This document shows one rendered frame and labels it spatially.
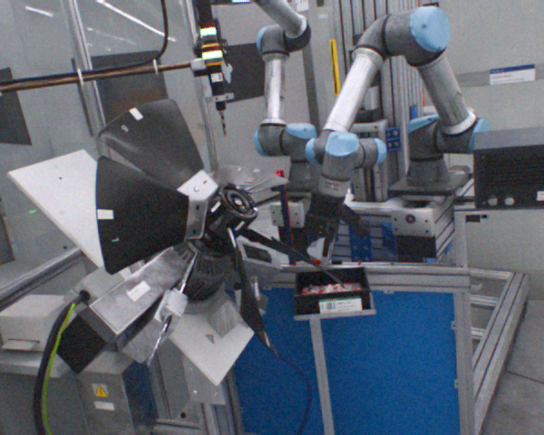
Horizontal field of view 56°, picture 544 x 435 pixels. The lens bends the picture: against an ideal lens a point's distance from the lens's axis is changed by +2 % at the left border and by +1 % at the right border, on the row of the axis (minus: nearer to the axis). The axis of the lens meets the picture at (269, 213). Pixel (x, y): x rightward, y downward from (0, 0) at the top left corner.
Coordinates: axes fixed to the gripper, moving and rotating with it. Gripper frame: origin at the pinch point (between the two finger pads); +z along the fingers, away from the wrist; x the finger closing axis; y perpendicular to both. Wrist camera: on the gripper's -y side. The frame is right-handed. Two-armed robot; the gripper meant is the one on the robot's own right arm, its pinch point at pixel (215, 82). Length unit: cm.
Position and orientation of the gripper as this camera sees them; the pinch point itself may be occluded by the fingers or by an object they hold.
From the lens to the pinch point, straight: 183.4
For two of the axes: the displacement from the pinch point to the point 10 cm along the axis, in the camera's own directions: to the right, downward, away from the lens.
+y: 3.4, -3.2, 8.9
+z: 1.4, 9.5, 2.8
